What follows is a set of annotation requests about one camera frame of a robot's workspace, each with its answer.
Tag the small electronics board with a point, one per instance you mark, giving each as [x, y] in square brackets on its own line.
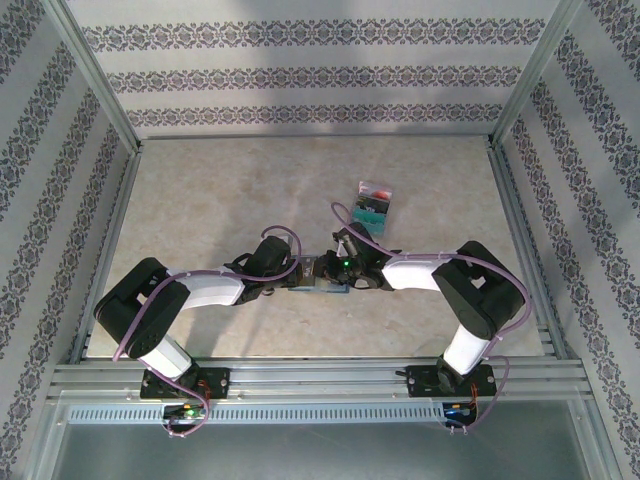
[189, 413]
[457, 411]

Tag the aluminium corner post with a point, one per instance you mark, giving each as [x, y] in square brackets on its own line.
[100, 85]
[530, 75]

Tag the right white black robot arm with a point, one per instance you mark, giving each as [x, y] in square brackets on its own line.
[480, 300]

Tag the grey sheet metal tray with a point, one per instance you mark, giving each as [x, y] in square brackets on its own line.
[320, 455]

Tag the long aluminium base rail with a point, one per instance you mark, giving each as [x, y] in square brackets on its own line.
[310, 380]

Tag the teal leather card holder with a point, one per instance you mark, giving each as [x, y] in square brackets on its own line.
[337, 288]

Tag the thin aluminium wall rail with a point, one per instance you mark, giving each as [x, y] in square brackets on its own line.
[310, 136]

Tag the black card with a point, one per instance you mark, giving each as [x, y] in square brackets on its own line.
[370, 201]
[310, 272]

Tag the aluminium side rail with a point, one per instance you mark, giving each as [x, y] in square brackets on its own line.
[109, 250]
[527, 250]

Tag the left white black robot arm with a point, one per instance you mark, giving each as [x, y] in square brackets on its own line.
[135, 310]

